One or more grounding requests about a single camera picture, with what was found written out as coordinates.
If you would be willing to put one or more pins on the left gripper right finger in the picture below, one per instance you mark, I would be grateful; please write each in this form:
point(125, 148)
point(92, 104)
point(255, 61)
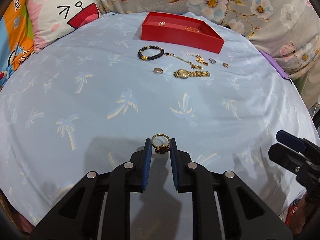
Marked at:
point(224, 207)

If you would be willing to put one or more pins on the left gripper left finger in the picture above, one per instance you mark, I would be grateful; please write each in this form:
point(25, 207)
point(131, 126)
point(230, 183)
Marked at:
point(98, 205)

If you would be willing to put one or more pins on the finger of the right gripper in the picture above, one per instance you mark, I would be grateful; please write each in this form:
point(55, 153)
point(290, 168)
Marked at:
point(290, 141)
point(286, 158)

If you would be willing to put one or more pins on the gold braided cuff bangle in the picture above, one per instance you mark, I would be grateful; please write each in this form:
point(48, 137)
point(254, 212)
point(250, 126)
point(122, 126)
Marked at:
point(191, 29)

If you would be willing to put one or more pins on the red jewelry box tray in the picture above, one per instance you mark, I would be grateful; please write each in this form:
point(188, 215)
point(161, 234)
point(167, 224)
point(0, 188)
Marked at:
point(169, 28)

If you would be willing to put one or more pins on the person's right hand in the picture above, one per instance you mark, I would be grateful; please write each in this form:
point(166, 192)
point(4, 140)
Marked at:
point(301, 215)

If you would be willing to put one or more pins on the purple cloth edge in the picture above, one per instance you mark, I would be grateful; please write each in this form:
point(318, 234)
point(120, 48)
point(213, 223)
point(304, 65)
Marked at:
point(276, 66)

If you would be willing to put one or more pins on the light blue palm-print sheet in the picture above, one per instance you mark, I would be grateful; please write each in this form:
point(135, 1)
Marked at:
point(86, 102)

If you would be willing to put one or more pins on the grey floral blanket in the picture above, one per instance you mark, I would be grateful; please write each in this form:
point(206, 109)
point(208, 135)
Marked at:
point(287, 30)

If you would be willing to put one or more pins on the gold wristwatch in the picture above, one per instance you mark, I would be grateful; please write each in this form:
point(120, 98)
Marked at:
point(184, 74)

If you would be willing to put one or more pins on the colourful cartoon bedsheet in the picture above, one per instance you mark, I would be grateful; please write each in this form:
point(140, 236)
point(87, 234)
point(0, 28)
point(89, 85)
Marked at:
point(16, 38)

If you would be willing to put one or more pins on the white pink cat pillow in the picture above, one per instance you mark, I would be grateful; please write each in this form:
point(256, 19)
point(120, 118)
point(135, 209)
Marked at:
point(53, 19)

